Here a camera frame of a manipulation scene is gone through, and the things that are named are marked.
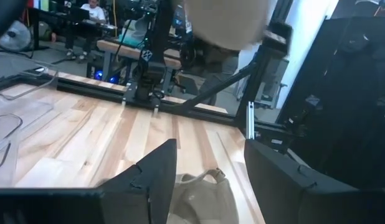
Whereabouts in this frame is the wooden background workstation table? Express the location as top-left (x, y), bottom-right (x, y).
top-left (95, 39), bottom-right (184, 94)

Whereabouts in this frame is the narrow clear plastic bin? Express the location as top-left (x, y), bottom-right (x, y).
top-left (0, 112), bottom-right (24, 188)

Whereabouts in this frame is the silver frame bracket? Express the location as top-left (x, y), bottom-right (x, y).
top-left (245, 101), bottom-right (255, 140)

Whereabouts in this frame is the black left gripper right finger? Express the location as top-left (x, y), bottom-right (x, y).
top-left (244, 139), bottom-right (385, 224)

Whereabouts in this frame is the person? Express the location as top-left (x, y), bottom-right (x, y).
top-left (66, 0), bottom-right (107, 60)

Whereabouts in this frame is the round floor fan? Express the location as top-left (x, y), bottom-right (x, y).
top-left (0, 20), bottom-right (32, 52)

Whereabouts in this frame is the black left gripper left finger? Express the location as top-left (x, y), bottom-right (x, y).
top-left (0, 139), bottom-right (178, 224)

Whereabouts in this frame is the black computer tower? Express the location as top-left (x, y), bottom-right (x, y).
top-left (86, 60), bottom-right (120, 85)

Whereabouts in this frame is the black standing desk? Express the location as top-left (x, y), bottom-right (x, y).
top-left (26, 6), bottom-right (116, 52)

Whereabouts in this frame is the wide clear plastic bin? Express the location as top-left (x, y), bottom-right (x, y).
top-left (0, 61), bottom-right (60, 131)

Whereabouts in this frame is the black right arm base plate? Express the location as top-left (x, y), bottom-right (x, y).
top-left (121, 88), bottom-right (169, 110)

